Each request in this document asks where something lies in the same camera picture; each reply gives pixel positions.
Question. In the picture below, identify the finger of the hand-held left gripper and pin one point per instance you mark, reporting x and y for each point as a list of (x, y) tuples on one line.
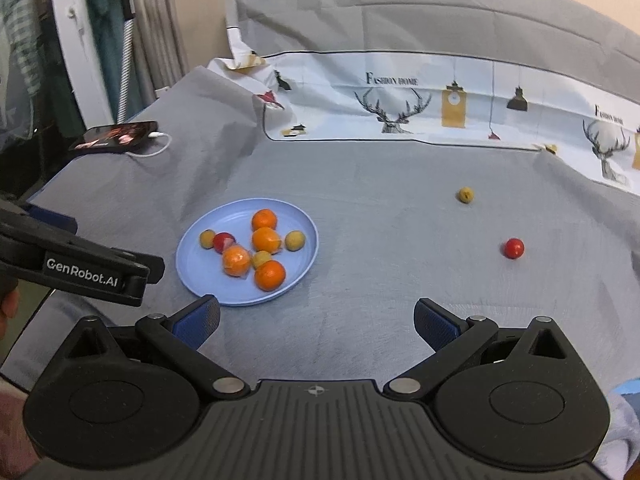
[(55, 220)]

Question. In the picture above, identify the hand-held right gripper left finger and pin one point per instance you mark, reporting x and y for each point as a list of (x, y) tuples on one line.
[(197, 325)]

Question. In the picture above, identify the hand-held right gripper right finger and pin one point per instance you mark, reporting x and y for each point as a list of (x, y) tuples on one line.
[(437, 327)]

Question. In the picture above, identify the plastic orange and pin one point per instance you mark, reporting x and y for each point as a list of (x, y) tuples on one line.
[(236, 261)]

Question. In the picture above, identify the small yellow fruit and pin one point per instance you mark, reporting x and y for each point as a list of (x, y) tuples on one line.
[(295, 240), (207, 238), (466, 195), (261, 259)]

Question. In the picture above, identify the red tomato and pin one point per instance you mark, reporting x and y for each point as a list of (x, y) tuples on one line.
[(514, 248), (223, 241)]

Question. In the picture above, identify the light blue plate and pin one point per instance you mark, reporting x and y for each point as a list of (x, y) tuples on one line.
[(220, 215)]

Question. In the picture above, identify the person's left forearm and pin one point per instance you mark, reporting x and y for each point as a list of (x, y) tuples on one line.
[(12, 425)]

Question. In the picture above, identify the person's left hand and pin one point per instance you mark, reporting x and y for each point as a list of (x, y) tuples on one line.
[(6, 310)]

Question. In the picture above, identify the black smartphone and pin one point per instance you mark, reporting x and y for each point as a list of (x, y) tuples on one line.
[(115, 135)]

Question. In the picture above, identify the grey bed sheet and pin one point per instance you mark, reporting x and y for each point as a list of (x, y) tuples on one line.
[(375, 210)]

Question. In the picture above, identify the teal hanging garment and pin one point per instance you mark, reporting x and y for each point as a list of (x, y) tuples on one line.
[(105, 55)]

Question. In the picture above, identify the light blue cloth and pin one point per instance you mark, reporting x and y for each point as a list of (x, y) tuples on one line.
[(627, 410)]

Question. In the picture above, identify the grey curtain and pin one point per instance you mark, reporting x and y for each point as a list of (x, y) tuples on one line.
[(155, 25)]

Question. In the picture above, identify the grey quilt with deer print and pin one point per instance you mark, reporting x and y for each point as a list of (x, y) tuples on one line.
[(400, 20)]

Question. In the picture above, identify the white door frame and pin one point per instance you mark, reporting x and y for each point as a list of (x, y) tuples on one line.
[(75, 35)]

